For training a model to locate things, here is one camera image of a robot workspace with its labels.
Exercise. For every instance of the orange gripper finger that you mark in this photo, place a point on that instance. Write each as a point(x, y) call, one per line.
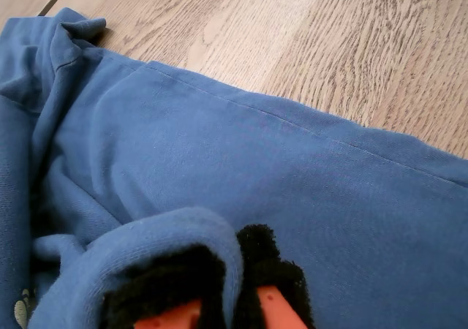
point(164, 289)
point(270, 285)

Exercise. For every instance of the blue printed T-shirt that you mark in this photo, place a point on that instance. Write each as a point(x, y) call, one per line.
point(256, 161)

